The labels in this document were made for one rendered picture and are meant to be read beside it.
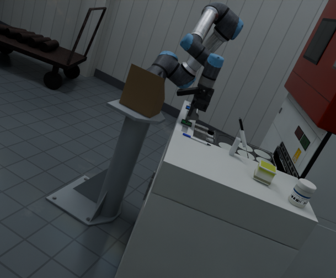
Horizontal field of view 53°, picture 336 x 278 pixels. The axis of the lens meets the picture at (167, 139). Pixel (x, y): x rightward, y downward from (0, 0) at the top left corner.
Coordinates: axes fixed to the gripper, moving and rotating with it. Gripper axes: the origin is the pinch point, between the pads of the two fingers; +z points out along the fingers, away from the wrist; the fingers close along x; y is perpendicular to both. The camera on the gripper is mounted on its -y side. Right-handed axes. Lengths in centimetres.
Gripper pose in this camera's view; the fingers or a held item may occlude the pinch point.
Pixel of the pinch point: (186, 119)
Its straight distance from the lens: 170.8
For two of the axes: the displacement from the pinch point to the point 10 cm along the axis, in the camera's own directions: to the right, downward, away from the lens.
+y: 9.3, 3.7, 0.1
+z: -3.4, 8.5, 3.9
